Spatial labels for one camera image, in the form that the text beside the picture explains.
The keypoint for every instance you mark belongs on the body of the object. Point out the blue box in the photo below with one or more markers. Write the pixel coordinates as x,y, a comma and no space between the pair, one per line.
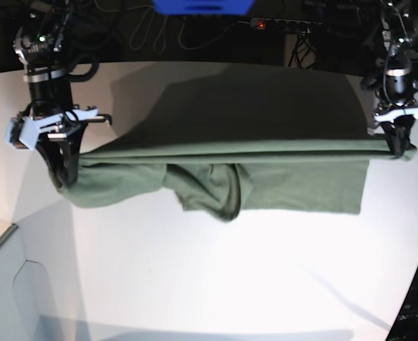
202,7

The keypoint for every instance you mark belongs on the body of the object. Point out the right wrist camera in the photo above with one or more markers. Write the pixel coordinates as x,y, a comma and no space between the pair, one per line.
22,133

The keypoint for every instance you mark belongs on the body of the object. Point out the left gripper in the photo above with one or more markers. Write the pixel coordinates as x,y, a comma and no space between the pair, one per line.
396,135

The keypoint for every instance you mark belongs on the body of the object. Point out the olive green t-shirt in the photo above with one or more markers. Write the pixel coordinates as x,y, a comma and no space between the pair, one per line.
224,178

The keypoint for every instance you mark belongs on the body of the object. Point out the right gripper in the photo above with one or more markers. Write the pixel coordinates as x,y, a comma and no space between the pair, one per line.
68,126

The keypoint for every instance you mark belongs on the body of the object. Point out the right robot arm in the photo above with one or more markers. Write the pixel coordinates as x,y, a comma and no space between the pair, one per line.
43,46

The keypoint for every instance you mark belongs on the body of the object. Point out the black power strip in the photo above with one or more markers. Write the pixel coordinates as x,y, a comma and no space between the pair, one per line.
282,25

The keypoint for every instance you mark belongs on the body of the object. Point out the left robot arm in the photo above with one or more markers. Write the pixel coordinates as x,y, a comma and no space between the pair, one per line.
394,84

